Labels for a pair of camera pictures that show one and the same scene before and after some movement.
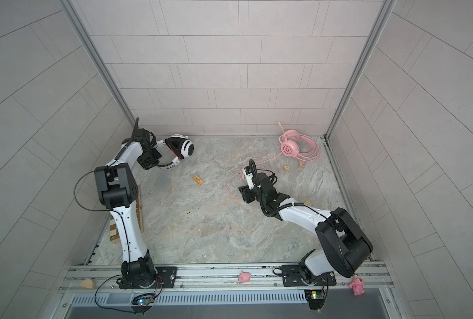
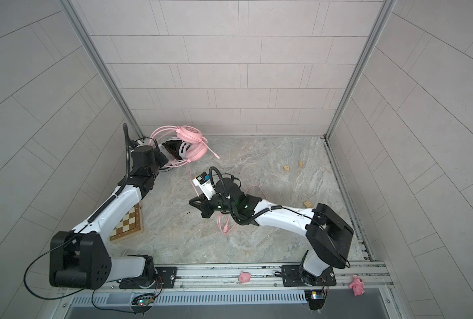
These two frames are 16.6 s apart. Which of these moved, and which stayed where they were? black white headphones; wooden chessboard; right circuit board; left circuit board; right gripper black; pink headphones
Moved: pink headphones; right gripper black
Stayed: right circuit board; wooden chessboard; left circuit board; black white headphones
